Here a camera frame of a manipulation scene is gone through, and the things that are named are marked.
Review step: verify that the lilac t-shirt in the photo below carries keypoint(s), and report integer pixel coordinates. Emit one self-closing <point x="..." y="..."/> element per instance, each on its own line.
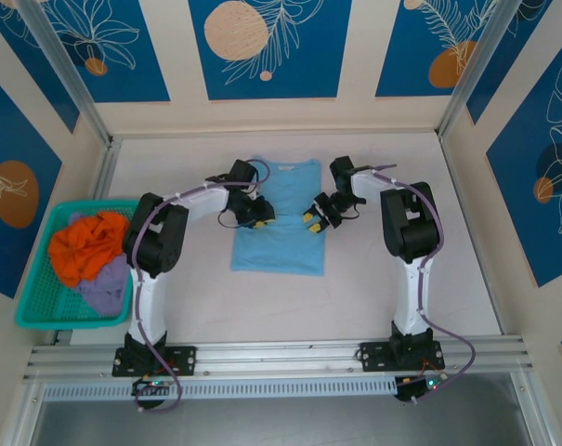
<point x="106" y="288"/>

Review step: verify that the orange t-shirt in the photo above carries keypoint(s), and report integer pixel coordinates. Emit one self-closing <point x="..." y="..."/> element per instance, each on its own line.
<point x="85" y="251"/>

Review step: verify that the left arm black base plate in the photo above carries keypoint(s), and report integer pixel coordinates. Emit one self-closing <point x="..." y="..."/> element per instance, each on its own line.
<point x="187" y="360"/>

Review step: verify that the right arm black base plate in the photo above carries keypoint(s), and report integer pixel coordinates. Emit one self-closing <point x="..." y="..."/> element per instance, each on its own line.
<point x="375" y="355"/>

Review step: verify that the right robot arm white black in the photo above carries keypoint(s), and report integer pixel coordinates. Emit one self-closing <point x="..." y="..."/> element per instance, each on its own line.
<point x="417" y="297"/>

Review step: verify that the aluminium side rail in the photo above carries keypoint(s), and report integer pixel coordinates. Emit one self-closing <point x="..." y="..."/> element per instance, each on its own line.
<point x="106" y="172"/>

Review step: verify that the aluminium mounting rail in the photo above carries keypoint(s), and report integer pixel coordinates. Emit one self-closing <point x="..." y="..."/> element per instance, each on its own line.
<point x="280" y="355"/>

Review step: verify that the light blue printed t-shirt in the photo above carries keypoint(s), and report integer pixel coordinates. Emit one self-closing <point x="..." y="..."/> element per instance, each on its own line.
<point x="285" y="251"/>

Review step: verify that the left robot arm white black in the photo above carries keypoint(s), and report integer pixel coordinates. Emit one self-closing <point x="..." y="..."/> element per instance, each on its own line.
<point x="148" y="302"/>

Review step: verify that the aluminium corner post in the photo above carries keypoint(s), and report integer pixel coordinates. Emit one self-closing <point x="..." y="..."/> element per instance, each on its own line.
<point x="478" y="69"/>
<point x="67" y="69"/>

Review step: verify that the grey metal sheet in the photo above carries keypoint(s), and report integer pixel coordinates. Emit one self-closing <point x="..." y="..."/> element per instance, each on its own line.
<point x="280" y="423"/>

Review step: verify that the teal plastic mesh basket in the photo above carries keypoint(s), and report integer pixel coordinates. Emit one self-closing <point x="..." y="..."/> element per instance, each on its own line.
<point x="53" y="302"/>

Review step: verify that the aluminium frame leg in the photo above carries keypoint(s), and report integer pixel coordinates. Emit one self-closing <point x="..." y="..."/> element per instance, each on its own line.
<point x="25" y="418"/>
<point x="531" y="413"/>

